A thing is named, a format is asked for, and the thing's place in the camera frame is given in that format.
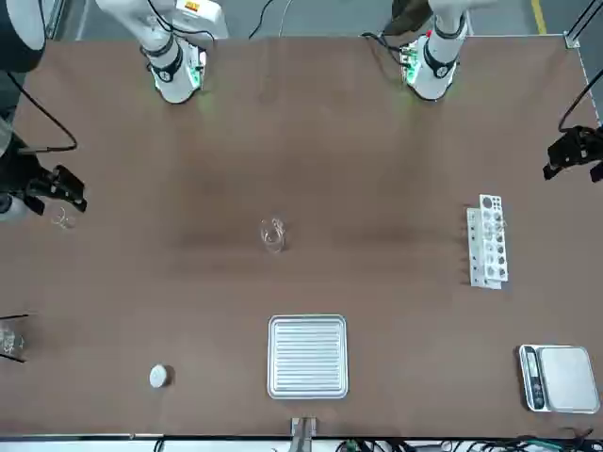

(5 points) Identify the person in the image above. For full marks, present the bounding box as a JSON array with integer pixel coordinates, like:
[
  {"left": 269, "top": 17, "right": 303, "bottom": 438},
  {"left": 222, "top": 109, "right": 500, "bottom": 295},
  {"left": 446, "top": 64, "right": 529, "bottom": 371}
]
[{"left": 383, "top": 0, "right": 437, "bottom": 37}]

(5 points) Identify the small white round cap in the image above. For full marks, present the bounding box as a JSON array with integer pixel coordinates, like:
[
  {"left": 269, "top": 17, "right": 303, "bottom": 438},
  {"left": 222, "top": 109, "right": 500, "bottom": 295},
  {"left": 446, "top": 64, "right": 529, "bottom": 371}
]
[{"left": 149, "top": 363, "right": 171, "bottom": 389}]

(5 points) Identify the aluminium camera mast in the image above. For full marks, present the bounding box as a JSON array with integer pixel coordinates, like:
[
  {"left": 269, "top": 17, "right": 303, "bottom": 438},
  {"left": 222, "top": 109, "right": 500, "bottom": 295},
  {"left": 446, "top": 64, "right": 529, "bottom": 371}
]
[{"left": 289, "top": 416, "right": 319, "bottom": 452}]

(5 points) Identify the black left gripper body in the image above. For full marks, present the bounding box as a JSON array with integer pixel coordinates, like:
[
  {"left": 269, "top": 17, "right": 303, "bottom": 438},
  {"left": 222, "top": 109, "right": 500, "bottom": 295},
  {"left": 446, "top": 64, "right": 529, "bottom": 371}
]
[{"left": 572, "top": 125, "right": 603, "bottom": 164}]

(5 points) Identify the black left base cable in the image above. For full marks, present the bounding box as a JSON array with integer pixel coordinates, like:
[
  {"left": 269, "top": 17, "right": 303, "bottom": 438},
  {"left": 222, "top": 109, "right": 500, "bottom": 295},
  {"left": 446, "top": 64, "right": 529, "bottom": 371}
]
[{"left": 361, "top": 31, "right": 407, "bottom": 67}]

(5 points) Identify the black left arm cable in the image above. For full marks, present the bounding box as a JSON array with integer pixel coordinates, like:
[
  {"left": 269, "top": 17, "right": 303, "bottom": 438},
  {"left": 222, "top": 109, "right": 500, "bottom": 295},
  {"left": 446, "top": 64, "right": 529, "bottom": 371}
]
[{"left": 558, "top": 68, "right": 603, "bottom": 134}]

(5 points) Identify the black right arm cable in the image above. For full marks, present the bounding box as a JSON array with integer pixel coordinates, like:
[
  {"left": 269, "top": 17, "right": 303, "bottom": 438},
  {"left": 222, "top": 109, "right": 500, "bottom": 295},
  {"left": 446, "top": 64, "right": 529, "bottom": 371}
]
[{"left": 7, "top": 70, "right": 79, "bottom": 154}]

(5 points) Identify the white control box yellow label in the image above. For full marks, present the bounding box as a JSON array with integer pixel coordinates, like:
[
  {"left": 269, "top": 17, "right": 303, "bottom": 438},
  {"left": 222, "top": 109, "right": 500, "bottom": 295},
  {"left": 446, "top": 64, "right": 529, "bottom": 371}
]
[{"left": 171, "top": 0, "right": 230, "bottom": 39}]

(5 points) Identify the white test tube rack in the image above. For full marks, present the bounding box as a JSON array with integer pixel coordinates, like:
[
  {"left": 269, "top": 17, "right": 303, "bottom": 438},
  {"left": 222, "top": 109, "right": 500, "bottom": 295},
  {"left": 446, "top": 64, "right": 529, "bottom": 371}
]
[{"left": 465, "top": 193, "right": 510, "bottom": 290}]

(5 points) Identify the silver ribbed metal tray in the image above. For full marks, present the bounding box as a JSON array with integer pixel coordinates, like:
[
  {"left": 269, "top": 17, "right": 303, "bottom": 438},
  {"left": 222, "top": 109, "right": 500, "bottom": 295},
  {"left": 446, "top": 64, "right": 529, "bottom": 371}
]
[{"left": 267, "top": 314, "right": 350, "bottom": 400}]

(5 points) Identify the round glass dish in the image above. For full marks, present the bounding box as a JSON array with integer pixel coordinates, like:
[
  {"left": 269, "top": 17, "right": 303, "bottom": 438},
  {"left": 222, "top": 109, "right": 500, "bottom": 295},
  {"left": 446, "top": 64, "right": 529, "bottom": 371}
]
[{"left": 0, "top": 327, "right": 24, "bottom": 357}]

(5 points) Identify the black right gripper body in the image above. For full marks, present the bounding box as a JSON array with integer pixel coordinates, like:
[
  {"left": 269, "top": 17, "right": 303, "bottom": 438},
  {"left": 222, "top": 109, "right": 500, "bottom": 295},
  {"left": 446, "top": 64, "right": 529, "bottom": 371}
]
[{"left": 18, "top": 162, "right": 57, "bottom": 199}]

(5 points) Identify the aluminium frame post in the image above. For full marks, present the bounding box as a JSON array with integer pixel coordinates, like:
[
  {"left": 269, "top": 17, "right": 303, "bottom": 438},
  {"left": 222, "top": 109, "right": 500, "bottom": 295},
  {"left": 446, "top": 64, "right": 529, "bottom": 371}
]
[
  {"left": 44, "top": 0, "right": 65, "bottom": 39},
  {"left": 563, "top": 0, "right": 603, "bottom": 48}
]

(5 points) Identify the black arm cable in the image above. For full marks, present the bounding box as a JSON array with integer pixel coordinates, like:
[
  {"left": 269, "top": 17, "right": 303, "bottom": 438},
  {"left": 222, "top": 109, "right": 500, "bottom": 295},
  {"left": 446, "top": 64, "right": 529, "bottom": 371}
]
[
  {"left": 7, "top": 70, "right": 79, "bottom": 154},
  {"left": 558, "top": 68, "right": 603, "bottom": 134}
]

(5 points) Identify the silver digital scale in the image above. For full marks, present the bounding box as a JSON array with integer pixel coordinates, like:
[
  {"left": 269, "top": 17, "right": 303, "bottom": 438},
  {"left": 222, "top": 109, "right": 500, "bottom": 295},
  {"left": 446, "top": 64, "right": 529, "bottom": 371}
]
[{"left": 518, "top": 344, "right": 602, "bottom": 414}]

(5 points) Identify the small clear glass beaker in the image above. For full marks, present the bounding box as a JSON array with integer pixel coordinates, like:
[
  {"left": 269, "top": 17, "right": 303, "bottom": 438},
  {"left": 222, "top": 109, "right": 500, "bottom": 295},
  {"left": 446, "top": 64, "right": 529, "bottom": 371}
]
[{"left": 50, "top": 206, "right": 77, "bottom": 232}]

